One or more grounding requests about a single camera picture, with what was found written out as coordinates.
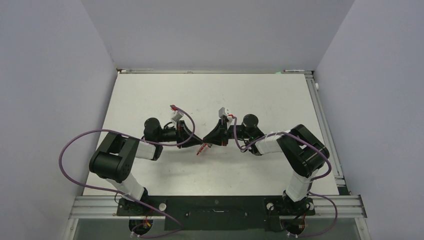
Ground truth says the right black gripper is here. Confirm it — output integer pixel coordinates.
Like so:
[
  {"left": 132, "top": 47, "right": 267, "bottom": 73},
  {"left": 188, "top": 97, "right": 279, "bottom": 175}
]
[{"left": 203, "top": 119, "right": 251, "bottom": 147}]

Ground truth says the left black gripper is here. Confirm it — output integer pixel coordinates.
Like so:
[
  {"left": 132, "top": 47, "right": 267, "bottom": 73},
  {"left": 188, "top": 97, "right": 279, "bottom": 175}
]
[{"left": 156, "top": 120, "right": 202, "bottom": 149}]

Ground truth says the red handled key tool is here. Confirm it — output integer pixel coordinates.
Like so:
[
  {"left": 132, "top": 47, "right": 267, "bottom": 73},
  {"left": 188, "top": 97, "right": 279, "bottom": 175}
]
[{"left": 196, "top": 143, "right": 212, "bottom": 156}]

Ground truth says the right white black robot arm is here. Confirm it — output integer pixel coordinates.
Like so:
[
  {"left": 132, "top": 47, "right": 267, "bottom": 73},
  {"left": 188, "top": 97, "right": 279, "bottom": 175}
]
[{"left": 203, "top": 114, "right": 330, "bottom": 214}]

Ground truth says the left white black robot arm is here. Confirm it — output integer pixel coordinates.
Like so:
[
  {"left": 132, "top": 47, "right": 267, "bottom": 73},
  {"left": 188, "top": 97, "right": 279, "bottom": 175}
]
[{"left": 89, "top": 117, "right": 203, "bottom": 215}]

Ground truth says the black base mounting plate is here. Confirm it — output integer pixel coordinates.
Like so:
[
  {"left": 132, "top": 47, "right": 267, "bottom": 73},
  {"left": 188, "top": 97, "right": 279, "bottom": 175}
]
[{"left": 116, "top": 195, "right": 316, "bottom": 232}]

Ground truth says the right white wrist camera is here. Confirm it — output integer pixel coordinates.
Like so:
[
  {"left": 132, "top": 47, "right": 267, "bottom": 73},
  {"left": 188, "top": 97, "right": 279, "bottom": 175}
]
[{"left": 218, "top": 107, "right": 233, "bottom": 121}]

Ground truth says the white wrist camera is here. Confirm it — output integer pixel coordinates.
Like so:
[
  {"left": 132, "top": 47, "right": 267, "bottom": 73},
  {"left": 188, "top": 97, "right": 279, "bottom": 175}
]
[
  {"left": 218, "top": 107, "right": 233, "bottom": 121},
  {"left": 170, "top": 110, "right": 185, "bottom": 125}
]

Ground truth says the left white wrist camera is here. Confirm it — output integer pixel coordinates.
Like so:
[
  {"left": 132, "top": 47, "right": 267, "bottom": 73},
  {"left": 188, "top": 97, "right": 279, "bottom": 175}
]
[{"left": 170, "top": 110, "right": 185, "bottom": 125}]

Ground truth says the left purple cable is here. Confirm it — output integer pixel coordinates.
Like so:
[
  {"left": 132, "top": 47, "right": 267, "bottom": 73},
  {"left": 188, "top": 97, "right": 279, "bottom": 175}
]
[{"left": 58, "top": 104, "right": 197, "bottom": 239}]

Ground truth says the marker pen on back rail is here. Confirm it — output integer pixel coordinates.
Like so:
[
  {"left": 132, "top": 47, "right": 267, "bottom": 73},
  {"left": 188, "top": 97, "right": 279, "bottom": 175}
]
[{"left": 283, "top": 69, "right": 306, "bottom": 73}]

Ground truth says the aluminium front frame rail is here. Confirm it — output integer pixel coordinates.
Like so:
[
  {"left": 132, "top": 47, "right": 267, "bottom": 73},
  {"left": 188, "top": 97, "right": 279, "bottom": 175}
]
[{"left": 69, "top": 195, "right": 368, "bottom": 219}]

